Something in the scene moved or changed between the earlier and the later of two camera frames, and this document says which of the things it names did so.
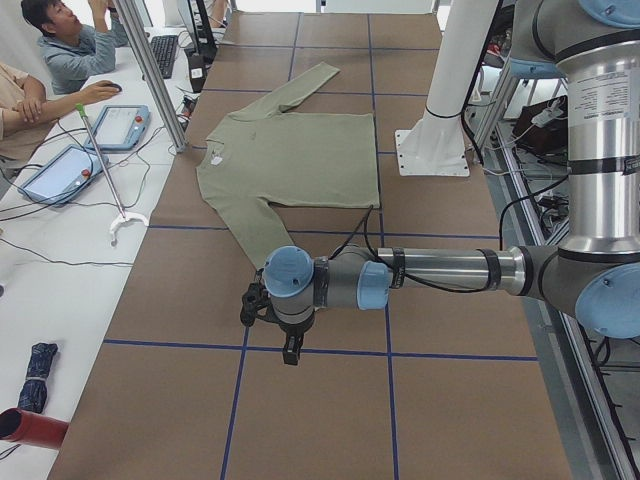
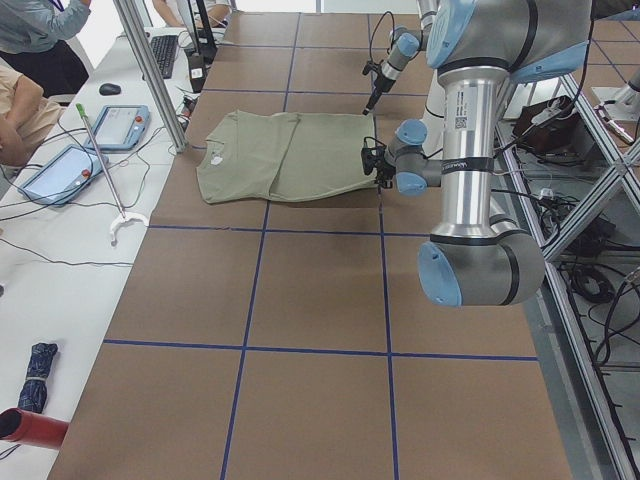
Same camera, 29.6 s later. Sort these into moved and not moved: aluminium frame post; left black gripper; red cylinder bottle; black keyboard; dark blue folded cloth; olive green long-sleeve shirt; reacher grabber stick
Moved: olive green long-sleeve shirt; left black gripper
Not moved: aluminium frame post; dark blue folded cloth; reacher grabber stick; black keyboard; red cylinder bottle
